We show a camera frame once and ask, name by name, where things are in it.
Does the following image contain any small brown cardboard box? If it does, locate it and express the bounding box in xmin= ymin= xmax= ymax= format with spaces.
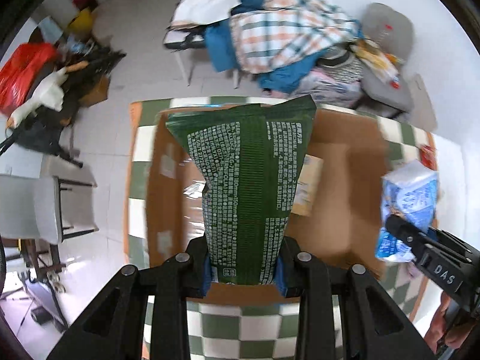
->
xmin=78 ymin=76 xmax=112 ymax=107

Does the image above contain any small beige packet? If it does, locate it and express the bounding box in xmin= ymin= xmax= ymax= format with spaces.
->
xmin=290 ymin=154 xmax=325 ymax=217

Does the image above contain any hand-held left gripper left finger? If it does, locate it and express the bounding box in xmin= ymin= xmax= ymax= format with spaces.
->
xmin=49 ymin=238 xmax=211 ymax=360

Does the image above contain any blue white tissue packet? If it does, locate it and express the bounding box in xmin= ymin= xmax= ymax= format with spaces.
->
xmin=375 ymin=159 xmax=440 ymax=263

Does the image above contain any yellow bag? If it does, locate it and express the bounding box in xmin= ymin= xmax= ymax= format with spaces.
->
xmin=67 ymin=7 xmax=95 ymax=38

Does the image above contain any white chair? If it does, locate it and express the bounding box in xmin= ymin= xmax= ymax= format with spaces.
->
xmin=0 ymin=174 xmax=100 ymax=244

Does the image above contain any red plastic bag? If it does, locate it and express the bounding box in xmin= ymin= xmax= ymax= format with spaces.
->
xmin=0 ymin=42 xmax=58 ymax=117

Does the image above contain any green printed packet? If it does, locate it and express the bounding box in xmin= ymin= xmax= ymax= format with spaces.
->
xmin=165 ymin=95 xmax=317 ymax=286

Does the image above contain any large cardboard box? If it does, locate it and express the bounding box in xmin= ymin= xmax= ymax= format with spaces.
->
xmin=145 ymin=101 xmax=391 ymax=305

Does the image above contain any person's right hand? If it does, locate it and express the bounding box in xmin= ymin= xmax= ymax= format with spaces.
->
xmin=424 ymin=292 xmax=474 ymax=355

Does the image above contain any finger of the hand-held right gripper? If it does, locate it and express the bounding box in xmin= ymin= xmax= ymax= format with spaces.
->
xmin=385 ymin=215 xmax=429 ymax=264

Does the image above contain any plaid blanket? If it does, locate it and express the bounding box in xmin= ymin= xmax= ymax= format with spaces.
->
xmin=229 ymin=0 xmax=364 ymax=75

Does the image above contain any grey padded chair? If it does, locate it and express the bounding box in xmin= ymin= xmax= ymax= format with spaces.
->
xmin=354 ymin=2 xmax=416 ymax=115

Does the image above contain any white goose plush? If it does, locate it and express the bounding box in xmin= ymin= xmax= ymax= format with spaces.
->
xmin=7 ymin=61 xmax=89 ymax=129

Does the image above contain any black bag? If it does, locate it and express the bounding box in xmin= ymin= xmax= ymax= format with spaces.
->
xmin=0 ymin=109 xmax=84 ymax=169

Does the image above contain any patterned plastic bag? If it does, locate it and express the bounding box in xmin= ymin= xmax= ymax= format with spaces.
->
xmin=296 ymin=67 xmax=364 ymax=107

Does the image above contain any red snack packet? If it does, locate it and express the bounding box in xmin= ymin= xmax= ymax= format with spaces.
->
xmin=419 ymin=144 xmax=438 ymax=170

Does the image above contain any green white checkered tablecloth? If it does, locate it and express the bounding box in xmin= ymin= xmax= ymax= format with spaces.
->
xmin=125 ymin=97 xmax=440 ymax=360

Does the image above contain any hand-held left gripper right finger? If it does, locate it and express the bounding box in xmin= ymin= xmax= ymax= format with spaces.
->
xmin=277 ymin=235 xmax=438 ymax=360

